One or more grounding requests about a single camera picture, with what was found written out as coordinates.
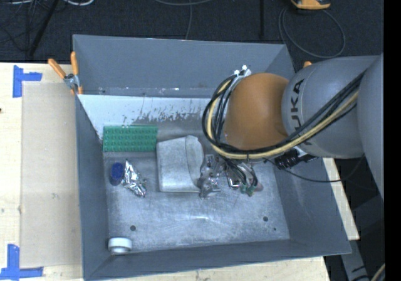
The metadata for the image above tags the small blue bottle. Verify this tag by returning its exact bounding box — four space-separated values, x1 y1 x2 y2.
109 162 126 186

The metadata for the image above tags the green studded flat block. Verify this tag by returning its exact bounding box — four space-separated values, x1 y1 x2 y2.
102 125 159 153

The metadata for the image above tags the pale wood flat board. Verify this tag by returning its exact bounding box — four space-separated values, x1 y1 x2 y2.
19 81 83 270

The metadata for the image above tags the clear plastic container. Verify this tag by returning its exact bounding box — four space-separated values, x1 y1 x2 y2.
155 135 207 193

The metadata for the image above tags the grey metal bin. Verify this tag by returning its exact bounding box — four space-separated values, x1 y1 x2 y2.
71 34 353 281

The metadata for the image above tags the crumpled silver foil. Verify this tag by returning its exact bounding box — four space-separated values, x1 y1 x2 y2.
121 160 148 198

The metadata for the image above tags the pale grey metal gripper finger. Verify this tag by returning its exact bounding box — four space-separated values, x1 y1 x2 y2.
196 175 222 200
202 153 222 178

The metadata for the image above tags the white round cap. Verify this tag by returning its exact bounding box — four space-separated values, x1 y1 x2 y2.
107 236 133 255

